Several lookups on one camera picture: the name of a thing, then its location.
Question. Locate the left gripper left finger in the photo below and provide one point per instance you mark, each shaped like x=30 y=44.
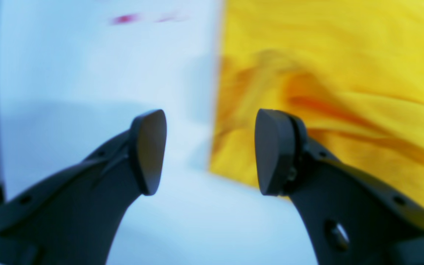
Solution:
x=72 y=217

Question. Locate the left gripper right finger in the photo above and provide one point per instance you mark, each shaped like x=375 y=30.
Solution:
x=351 y=217

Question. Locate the yellow t-shirt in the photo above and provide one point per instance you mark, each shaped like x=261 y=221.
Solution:
x=353 y=70

